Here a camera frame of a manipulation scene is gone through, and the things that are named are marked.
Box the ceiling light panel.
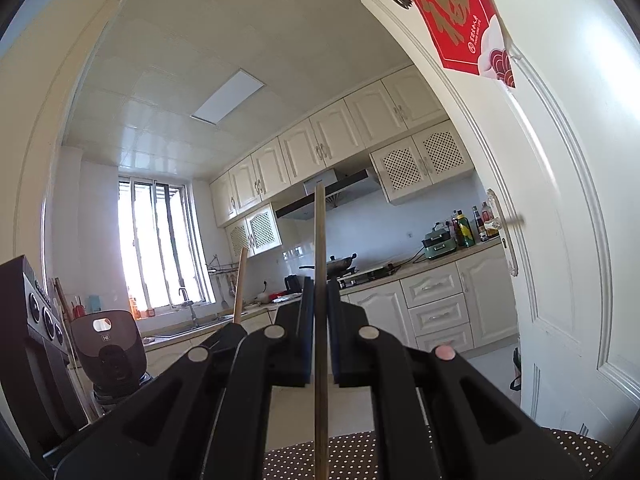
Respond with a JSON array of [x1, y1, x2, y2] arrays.
[[190, 68, 266, 123]]

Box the kitchen window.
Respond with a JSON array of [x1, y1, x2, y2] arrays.
[[117, 175, 216, 318]]

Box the gas stove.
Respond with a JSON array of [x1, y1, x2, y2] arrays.
[[337, 265, 401, 289]]

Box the green electric pot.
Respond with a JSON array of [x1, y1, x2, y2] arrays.
[[421, 225, 457, 261]]

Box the steel sink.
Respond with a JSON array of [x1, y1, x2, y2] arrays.
[[149, 320, 226, 339]]

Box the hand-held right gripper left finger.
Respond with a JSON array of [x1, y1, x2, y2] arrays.
[[52, 276, 316, 480]]

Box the white door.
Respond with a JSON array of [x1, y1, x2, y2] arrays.
[[345, 0, 640, 456]]

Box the wall utensil rack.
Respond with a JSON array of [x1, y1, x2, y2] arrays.
[[205, 254, 241, 311]]

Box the green yellow oil bottle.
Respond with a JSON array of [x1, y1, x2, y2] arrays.
[[454, 210, 476, 249]]

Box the white base cabinets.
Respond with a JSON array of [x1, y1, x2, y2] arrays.
[[140, 242, 521, 381]]

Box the black wok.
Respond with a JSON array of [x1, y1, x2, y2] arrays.
[[299, 253, 359, 279]]

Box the metal door handle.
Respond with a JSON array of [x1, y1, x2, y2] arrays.
[[485, 187, 526, 277]]

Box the metal faucet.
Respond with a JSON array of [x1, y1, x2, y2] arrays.
[[178, 287, 199, 327]]

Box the dark sauce bottle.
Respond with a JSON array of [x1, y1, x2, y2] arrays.
[[470, 205, 488, 242], [481, 201, 502, 239]]

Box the range hood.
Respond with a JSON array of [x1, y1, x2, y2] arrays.
[[275, 170, 383, 221]]

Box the white wall cabinets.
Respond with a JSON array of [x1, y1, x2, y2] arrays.
[[209, 62, 451, 228]]

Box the lattice door wall cabinet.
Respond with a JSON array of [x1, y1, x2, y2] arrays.
[[370, 120, 476, 206], [225, 203, 284, 259]]

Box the wooden chopstick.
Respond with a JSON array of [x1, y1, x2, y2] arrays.
[[232, 247, 249, 324], [314, 183, 329, 480]]

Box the black strap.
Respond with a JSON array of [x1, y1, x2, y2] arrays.
[[509, 347, 524, 394]]

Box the brown polka dot tablecloth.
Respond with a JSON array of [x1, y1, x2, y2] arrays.
[[262, 427, 614, 480]]

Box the red door poster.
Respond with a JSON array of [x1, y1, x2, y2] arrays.
[[404, 0, 519, 90]]

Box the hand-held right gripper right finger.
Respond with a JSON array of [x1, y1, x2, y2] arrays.
[[327, 280, 588, 480]]

